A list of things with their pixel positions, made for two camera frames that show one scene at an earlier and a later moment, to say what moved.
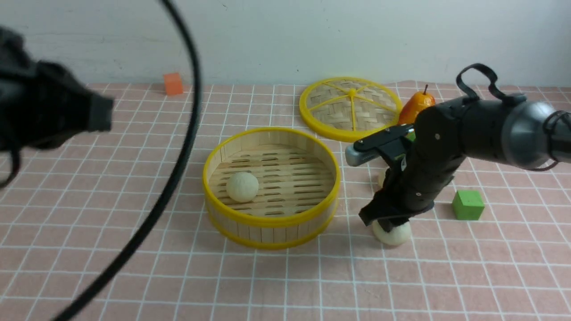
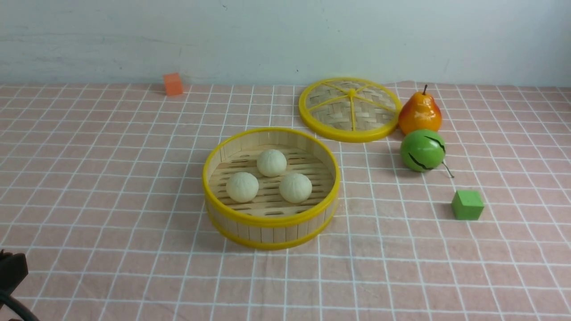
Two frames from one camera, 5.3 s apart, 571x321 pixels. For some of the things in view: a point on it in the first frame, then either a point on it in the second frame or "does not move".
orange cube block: (173, 84) does not move
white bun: (381, 177) → (271, 162)
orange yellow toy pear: (417, 101) does not move
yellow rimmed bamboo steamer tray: (299, 177) does not move
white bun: (242, 187) does not move
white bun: (396, 236) → (295, 187)
